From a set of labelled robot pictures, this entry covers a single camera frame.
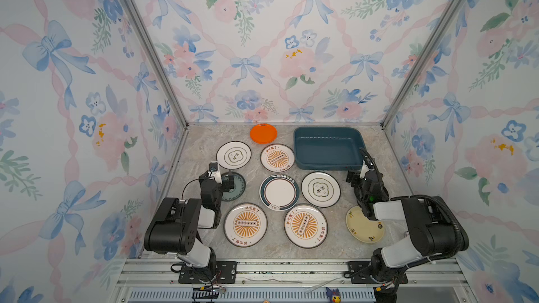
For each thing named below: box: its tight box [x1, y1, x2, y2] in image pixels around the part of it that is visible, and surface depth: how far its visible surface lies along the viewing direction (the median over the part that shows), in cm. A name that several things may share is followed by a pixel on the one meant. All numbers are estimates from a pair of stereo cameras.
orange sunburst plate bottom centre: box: [283, 203, 329, 249], surface depth 85 cm
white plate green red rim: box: [258, 173, 301, 212], surface depth 95 cm
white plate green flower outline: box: [216, 140, 252, 170], surface depth 109 cm
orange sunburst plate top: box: [259, 143, 296, 174], surface depth 108 cm
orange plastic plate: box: [249, 123, 278, 145], surface depth 117 cm
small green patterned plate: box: [221, 171, 246, 202], surface depth 97 cm
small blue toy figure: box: [325, 286, 342, 303], surface depth 70 cm
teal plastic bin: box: [293, 126, 366, 171], surface depth 113 cm
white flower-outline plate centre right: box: [301, 171, 342, 208], surface depth 97 cm
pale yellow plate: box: [345, 205, 385, 244], surface depth 85 cm
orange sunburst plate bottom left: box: [223, 202, 269, 248], surface depth 86 cm
